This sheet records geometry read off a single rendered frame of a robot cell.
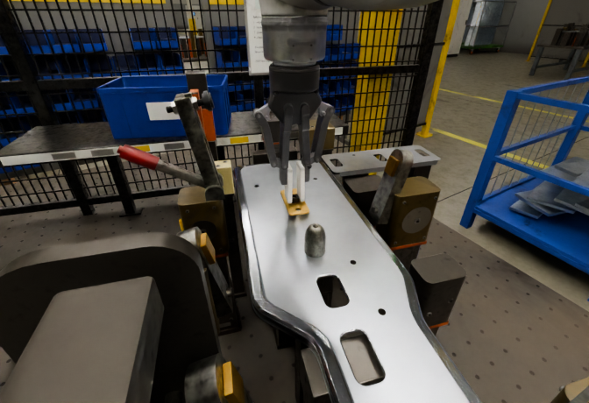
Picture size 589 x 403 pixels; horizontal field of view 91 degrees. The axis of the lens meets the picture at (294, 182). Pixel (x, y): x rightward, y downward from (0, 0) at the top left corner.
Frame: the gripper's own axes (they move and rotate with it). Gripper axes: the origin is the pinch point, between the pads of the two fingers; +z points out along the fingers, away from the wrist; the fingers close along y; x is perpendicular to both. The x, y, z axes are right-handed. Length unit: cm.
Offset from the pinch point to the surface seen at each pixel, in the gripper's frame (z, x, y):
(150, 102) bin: -7.2, 36.0, -28.4
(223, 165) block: -1.3, 7.4, -12.2
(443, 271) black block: 6.1, -20.2, 17.3
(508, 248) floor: 106, 59, 158
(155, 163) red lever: -6.9, -0.8, -21.8
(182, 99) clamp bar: -16.3, -1.6, -16.1
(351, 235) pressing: 5.1, -10.6, 6.9
